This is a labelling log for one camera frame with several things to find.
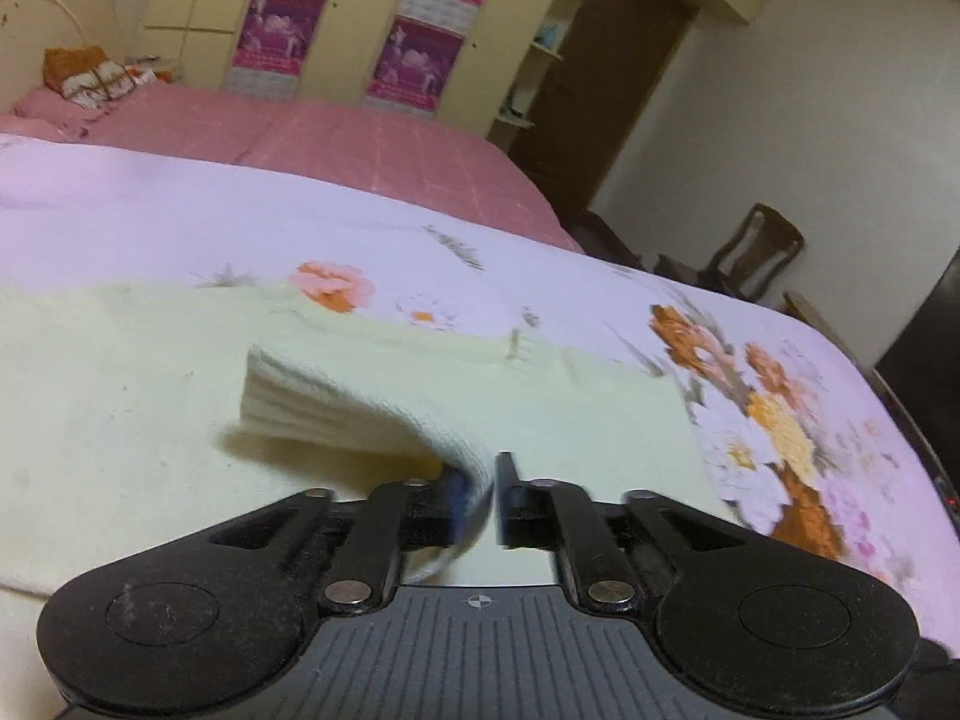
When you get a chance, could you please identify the orange and white pillows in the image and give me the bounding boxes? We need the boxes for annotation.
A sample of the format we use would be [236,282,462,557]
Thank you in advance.
[61,62,160,107]

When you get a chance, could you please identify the dark brown door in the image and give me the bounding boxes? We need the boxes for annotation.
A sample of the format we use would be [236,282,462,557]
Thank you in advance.
[508,0,700,222]

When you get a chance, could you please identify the wooden chair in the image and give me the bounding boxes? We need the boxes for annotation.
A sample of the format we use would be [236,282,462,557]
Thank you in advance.
[699,202,808,302]

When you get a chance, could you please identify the pink checked bed sheet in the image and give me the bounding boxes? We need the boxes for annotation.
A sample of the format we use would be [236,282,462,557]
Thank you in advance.
[0,81,587,254]

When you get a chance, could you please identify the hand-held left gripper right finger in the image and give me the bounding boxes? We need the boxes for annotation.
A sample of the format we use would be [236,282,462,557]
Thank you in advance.
[495,451,760,610]

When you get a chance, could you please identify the pink pillow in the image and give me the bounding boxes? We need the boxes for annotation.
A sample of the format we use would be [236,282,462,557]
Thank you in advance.
[13,85,102,142]

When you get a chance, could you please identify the cream curved headboard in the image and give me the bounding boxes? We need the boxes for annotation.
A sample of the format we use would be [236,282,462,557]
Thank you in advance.
[0,0,145,115]

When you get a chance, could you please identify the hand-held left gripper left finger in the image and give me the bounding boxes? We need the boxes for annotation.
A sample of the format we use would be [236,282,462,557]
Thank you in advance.
[204,463,494,614]

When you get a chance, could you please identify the orange cloth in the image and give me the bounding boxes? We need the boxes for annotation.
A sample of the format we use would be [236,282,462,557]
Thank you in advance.
[43,47,107,89]

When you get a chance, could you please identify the floral printed blanket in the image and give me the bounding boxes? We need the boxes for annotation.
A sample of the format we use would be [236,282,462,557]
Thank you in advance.
[0,133,960,657]

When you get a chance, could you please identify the dark low seat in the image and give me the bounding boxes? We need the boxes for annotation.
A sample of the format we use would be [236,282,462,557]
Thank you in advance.
[571,208,647,269]

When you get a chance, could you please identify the cream knit sweater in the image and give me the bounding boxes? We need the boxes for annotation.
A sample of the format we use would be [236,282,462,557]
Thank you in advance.
[0,277,751,595]

